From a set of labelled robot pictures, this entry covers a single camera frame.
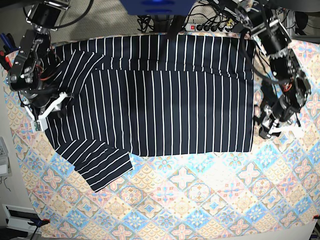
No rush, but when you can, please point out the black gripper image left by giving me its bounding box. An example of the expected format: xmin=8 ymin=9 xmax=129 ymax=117
xmin=18 ymin=87 xmax=74 ymax=132

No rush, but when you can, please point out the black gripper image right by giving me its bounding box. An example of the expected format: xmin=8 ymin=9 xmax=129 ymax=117
xmin=259 ymin=97 xmax=304 ymax=139

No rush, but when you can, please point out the navy white striped T-shirt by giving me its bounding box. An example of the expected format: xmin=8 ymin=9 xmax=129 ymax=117
xmin=45 ymin=34 xmax=256 ymax=192

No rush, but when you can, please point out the patterned tile tablecloth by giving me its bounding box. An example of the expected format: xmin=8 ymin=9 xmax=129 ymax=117
xmin=0 ymin=40 xmax=320 ymax=240

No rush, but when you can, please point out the white device left edge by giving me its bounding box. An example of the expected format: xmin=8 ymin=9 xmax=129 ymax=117
xmin=0 ymin=136 xmax=12 ymax=177

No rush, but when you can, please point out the red black clamp upper left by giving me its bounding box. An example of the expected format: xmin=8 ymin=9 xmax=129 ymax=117
xmin=0 ymin=33 xmax=18 ymax=71

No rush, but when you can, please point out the white box lower left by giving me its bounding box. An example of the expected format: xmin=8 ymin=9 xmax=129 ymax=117
xmin=2 ymin=204 xmax=39 ymax=233

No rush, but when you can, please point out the blue black clamp lower left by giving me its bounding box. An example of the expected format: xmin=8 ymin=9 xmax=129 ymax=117
xmin=28 ymin=218 xmax=50 ymax=228

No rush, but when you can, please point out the white power strip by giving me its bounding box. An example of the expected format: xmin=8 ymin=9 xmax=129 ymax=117
xmin=184 ymin=19 xmax=236 ymax=33

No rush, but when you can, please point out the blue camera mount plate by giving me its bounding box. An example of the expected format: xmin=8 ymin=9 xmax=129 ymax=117
xmin=120 ymin=0 xmax=196 ymax=16

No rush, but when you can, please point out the black center post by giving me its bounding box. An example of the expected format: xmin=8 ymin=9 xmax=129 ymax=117
xmin=166 ymin=15 xmax=186 ymax=40

